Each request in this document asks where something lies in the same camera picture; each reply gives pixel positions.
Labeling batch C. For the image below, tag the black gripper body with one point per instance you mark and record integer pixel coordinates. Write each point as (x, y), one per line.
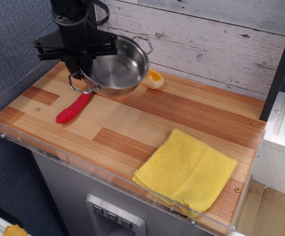
(75, 38)

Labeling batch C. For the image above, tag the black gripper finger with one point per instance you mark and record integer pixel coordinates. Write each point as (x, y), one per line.
(72, 66)
(86, 63)

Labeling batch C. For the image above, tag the silver metal pan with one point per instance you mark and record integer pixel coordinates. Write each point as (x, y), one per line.
(119, 74)

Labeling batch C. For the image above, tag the yellow cloth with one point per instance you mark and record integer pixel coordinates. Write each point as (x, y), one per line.
(187, 171)

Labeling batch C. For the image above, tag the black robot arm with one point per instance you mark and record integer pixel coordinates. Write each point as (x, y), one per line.
(73, 8)

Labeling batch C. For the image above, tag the toy bread roll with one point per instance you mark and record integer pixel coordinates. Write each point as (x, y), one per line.
(153, 80)

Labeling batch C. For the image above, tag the grey toy cabinet front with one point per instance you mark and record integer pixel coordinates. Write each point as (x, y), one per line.
(69, 189)

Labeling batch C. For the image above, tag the silver button panel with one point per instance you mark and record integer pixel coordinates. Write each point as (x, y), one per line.
(111, 220)

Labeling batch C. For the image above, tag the yellow black object corner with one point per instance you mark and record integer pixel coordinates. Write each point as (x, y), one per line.
(15, 230)

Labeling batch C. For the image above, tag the clear acrylic table guard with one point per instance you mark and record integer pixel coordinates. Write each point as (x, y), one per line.
(114, 136)

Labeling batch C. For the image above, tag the white ribbed box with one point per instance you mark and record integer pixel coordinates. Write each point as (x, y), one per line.
(269, 165)

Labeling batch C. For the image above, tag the dark left shelf post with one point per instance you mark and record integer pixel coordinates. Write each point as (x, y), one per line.
(91, 13)

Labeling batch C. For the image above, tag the dark shelf post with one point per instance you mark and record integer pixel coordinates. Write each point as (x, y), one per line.
(274, 89)
(91, 13)

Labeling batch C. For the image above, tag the red handled metal spoon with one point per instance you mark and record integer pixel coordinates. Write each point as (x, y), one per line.
(72, 111)

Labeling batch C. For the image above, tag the dark right shelf post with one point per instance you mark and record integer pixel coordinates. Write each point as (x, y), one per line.
(274, 89)

